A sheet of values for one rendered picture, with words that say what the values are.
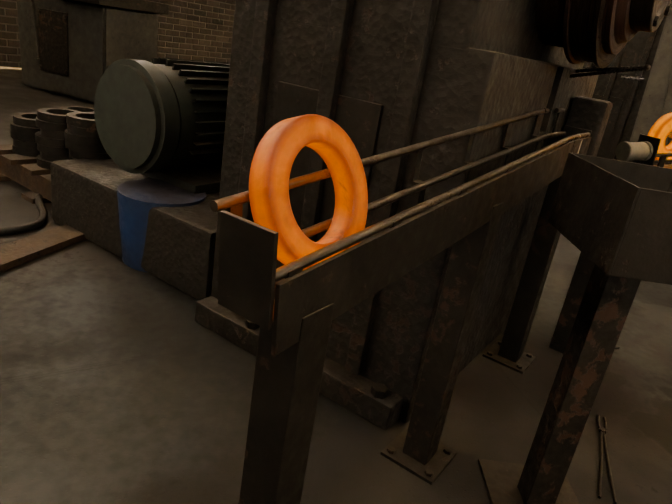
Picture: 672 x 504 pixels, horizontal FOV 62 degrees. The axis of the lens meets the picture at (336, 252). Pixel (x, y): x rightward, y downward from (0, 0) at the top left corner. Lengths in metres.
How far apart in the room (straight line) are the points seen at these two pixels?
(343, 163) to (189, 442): 0.80
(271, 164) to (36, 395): 1.00
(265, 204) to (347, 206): 0.15
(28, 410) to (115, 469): 0.27
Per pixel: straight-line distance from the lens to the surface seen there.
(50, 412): 1.41
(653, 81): 4.37
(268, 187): 0.59
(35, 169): 2.68
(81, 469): 1.27
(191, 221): 1.81
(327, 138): 0.67
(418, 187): 0.91
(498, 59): 1.18
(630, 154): 1.89
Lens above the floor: 0.85
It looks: 21 degrees down
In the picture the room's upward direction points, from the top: 9 degrees clockwise
